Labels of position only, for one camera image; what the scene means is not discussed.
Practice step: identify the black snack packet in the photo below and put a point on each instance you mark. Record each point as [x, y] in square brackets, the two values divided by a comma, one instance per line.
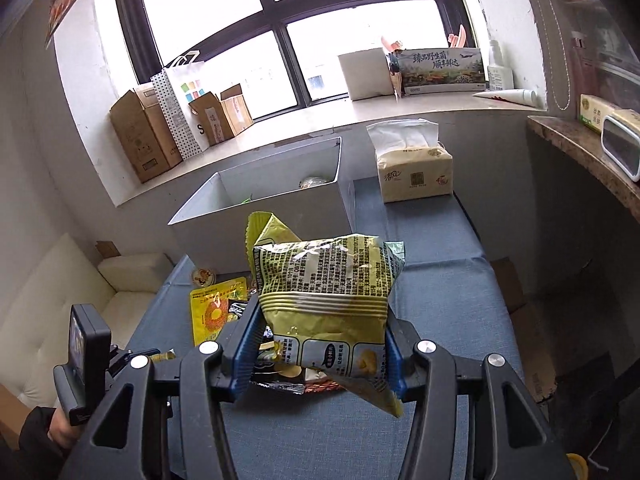
[280, 387]

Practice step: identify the white storage box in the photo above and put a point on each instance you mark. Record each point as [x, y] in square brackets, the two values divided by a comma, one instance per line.
[210, 240]

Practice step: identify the pink clip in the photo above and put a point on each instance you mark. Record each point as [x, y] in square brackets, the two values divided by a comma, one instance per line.
[457, 37]
[391, 44]

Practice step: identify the snack packet in box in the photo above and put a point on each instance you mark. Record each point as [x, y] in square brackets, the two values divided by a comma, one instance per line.
[314, 182]

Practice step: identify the white window sill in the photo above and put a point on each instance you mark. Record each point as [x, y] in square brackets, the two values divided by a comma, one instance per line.
[310, 120]

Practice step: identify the large brown cardboard box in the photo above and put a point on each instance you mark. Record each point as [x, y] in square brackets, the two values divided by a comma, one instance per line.
[142, 140]

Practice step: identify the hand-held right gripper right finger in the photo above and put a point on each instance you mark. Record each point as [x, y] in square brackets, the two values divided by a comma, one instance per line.
[396, 360]

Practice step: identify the white framed container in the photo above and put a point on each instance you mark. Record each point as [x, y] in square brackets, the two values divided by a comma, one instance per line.
[620, 142]

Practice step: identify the orange-yellow snack packet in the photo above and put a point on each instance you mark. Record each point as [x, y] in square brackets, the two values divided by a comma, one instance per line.
[215, 315]

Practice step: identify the landscape printed box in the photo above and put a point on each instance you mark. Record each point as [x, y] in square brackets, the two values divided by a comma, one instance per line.
[440, 70]

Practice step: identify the flat cardboard sheet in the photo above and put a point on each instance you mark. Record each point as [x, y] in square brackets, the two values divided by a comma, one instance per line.
[520, 320]

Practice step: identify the person's left forearm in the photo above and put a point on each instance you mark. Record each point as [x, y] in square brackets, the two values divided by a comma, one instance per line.
[42, 435]

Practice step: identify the yellow tape roll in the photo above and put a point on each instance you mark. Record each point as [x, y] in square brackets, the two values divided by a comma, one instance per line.
[577, 466]

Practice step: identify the plain white box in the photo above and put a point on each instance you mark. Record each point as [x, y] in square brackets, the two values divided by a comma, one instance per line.
[362, 75]

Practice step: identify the small open cardboard box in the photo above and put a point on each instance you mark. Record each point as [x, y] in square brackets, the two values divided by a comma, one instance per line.
[222, 115]

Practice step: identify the white tube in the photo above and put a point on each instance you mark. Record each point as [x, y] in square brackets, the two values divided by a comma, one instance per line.
[507, 96]

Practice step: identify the beige tissue pack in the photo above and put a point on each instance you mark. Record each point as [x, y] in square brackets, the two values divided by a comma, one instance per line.
[415, 170]

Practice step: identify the polka-dot paper bag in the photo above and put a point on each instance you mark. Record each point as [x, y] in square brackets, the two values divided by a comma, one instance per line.
[182, 105]

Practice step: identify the yellow-green chip bag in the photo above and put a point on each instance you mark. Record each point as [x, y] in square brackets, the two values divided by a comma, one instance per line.
[325, 285]

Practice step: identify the small round snack packet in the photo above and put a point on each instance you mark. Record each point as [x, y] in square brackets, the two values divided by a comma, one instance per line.
[203, 276]

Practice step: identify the white bottle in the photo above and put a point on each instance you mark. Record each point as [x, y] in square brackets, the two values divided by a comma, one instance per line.
[499, 67]

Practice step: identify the green tissue box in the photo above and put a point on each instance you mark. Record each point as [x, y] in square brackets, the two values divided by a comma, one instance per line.
[595, 110]

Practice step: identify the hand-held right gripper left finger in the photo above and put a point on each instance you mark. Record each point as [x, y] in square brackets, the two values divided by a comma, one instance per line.
[246, 355]

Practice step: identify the olive-yellow snack bag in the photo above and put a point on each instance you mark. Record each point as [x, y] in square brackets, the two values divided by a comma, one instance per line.
[272, 227]

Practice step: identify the marble counter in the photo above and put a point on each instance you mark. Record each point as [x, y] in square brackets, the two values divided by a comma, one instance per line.
[565, 145]

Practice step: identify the black framed window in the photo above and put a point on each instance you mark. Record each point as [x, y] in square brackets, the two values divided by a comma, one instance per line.
[275, 15]

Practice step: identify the white sofa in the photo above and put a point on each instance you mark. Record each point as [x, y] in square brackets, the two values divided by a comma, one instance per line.
[65, 300]

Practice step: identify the small yellow snack packet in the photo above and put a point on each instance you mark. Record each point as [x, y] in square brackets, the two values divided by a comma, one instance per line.
[162, 356]

